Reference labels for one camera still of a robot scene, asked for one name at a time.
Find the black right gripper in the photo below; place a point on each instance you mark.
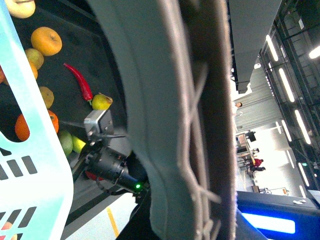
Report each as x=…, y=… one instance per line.
x=109, y=168

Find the light blue shopping basket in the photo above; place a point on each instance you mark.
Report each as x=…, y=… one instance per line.
x=37, y=192

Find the red apple front right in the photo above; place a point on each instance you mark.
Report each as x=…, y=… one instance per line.
x=92, y=176

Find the red apple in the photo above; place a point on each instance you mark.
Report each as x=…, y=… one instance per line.
x=3, y=78
x=92, y=176

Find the green apple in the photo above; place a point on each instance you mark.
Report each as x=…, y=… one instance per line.
x=78, y=144

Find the green lime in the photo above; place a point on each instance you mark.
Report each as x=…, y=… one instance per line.
x=66, y=141

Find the yellow green pear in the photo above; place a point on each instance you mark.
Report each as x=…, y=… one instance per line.
x=101, y=102

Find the red chili pepper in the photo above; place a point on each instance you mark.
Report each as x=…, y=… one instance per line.
x=87, y=94

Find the brown kiwi lower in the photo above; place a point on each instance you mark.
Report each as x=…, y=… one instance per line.
x=47, y=95

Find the brown kiwi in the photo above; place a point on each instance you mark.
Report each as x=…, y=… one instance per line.
x=35, y=57
x=47, y=95

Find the large orange front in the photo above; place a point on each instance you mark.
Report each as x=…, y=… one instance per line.
x=53, y=121

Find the black near fruit tray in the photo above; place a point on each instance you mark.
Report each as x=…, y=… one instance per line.
x=84, y=65

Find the yellow orange persimmon fruit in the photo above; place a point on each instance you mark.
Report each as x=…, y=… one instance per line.
x=34, y=70

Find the brown kiwi upper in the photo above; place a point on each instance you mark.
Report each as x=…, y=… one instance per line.
x=35, y=57

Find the golden orange pear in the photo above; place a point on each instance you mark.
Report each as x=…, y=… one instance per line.
x=46, y=40

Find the red apple middle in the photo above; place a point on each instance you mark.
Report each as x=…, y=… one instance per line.
x=3, y=78

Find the white pear with stem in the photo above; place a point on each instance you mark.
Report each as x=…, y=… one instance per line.
x=21, y=9

